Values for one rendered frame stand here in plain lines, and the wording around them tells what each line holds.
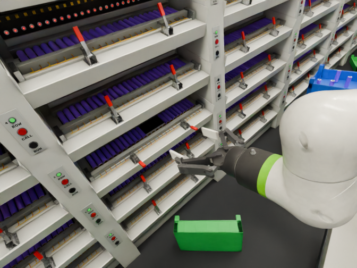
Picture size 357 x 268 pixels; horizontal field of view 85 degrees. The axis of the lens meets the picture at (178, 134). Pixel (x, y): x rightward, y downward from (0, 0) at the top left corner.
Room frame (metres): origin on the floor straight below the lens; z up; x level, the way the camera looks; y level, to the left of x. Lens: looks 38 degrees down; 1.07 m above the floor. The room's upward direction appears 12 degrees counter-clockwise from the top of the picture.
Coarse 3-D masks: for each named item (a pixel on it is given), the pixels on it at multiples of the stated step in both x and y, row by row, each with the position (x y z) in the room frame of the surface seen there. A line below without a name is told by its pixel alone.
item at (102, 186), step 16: (192, 96) 0.88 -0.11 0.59; (160, 112) 0.81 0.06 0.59; (208, 112) 0.78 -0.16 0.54; (176, 128) 0.70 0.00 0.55; (160, 144) 0.63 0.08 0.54; (80, 160) 0.59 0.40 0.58; (128, 160) 0.57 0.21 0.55; (144, 160) 0.56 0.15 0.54; (112, 176) 0.51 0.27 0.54; (128, 176) 0.52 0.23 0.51; (96, 192) 0.45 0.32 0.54
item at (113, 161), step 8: (192, 112) 0.77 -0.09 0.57; (176, 120) 0.72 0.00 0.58; (160, 128) 0.69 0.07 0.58; (168, 128) 0.69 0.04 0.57; (152, 136) 0.65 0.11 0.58; (136, 144) 0.62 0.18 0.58; (144, 144) 0.62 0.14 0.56; (128, 152) 0.58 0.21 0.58; (112, 160) 0.55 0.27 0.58; (120, 160) 0.56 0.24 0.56; (104, 168) 0.52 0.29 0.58; (96, 176) 0.51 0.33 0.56
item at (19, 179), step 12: (0, 144) 0.51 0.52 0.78; (0, 156) 0.44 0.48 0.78; (12, 156) 0.43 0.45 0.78; (0, 168) 0.42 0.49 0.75; (12, 168) 0.42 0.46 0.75; (24, 168) 0.39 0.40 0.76; (0, 180) 0.39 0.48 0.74; (12, 180) 0.38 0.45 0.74; (24, 180) 0.39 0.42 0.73; (36, 180) 0.40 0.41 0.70; (0, 192) 0.35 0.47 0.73; (12, 192) 0.37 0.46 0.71; (0, 204) 0.35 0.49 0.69
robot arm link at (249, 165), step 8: (248, 152) 0.29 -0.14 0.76; (256, 152) 0.28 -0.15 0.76; (264, 152) 0.27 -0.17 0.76; (240, 160) 0.28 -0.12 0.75; (248, 160) 0.27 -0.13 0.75; (256, 160) 0.26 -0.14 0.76; (264, 160) 0.25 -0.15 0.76; (240, 168) 0.26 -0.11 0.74; (248, 168) 0.25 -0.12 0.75; (256, 168) 0.24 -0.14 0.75; (240, 176) 0.25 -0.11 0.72; (248, 176) 0.24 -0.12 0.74; (256, 176) 0.23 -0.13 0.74; (240, 184) 0.25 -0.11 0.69; (248, 184) 0.23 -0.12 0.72; (256, 184) 0.22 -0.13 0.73; (256, 192) 0.22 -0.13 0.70
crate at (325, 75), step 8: (320, 64) 0.98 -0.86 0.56; (320, 72) 0.97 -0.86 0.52; (328, 72) 0.95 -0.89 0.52; (336, 72) 0.93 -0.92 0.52; (344, 72) 0.90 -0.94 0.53; (352, 72) 0.88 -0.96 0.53; (312, 80) 0.85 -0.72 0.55; (328, 80) 0.92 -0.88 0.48; (344, 80) 0.89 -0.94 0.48; (352, 80) 0.87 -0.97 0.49; (312, 88) 0.84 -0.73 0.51; (320, 88) 0.82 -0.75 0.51; (328, 88) 0.79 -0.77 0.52; (336, 88) 0.77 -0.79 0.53; (344, 88) 0.75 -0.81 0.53; (352, 88) 0.80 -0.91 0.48
